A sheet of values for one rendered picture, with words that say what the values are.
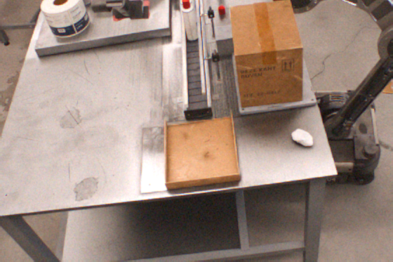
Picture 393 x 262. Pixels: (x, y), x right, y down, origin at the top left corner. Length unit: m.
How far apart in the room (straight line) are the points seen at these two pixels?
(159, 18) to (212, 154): 0.85
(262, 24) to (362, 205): 1.22
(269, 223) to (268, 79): 0.99
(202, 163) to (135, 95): 0.48
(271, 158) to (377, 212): 1.01
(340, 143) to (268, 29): 0.95
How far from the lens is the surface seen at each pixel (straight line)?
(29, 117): 2.16
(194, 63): 2.03
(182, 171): 1.72
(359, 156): 2.43
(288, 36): 1.73
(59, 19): 2.36
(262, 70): 1.73
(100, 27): 2.40
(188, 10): 2.06
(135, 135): 1.88
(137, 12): 1.77
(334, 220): 2.54
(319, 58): 3.33
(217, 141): 1.78
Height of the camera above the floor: 2.20
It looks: 48 degrees down
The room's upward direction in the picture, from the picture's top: 11 degrees counter-clockwise
